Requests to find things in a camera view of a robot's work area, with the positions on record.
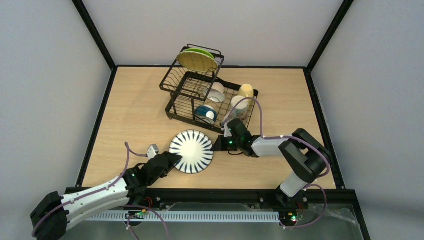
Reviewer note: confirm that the yellow mug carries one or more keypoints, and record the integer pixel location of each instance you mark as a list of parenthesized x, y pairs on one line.
[(246, 91)]

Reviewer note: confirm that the blue striped white plate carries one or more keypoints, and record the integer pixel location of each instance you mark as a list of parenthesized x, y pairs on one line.
[(195, 149)]

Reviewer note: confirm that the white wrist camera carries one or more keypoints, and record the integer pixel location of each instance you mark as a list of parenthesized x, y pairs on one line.
[(152, 151), (227, 132)]

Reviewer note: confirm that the plain white bowl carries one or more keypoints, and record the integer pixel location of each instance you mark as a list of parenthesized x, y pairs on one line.
[(215, 93)]

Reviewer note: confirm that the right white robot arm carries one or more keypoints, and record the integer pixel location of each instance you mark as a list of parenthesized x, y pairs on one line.
[(308, 159)]

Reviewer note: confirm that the woven bamboo plate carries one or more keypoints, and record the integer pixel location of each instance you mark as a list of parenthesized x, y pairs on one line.
[(197, 62)]

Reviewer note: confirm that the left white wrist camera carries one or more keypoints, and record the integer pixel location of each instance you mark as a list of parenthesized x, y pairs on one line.
[(152, 151)]

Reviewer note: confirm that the white slotted cable duct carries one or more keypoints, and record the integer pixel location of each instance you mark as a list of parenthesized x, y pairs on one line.
[(187, 216)]

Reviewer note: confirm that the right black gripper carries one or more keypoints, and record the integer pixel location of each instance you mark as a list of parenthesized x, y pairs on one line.
[(224, 143)]

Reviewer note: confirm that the green plate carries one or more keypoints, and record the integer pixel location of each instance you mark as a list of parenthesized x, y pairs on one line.
[(200, 51)]

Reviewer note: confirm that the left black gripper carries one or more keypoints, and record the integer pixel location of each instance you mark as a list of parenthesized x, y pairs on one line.
[(166, 160)]

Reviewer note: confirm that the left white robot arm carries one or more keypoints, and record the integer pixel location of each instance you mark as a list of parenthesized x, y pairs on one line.
[(56, 213)]

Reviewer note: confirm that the black wire dish rack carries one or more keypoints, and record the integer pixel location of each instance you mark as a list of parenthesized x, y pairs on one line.
[(189, 90)]

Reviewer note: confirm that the beige mug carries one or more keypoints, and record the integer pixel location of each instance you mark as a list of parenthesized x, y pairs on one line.
[(239, 106)]

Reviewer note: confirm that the teal patterned white bowl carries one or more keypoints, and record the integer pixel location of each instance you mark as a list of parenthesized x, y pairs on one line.
[(206, 114)]

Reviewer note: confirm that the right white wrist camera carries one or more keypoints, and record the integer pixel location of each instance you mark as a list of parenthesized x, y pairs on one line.
[(227, 132)]

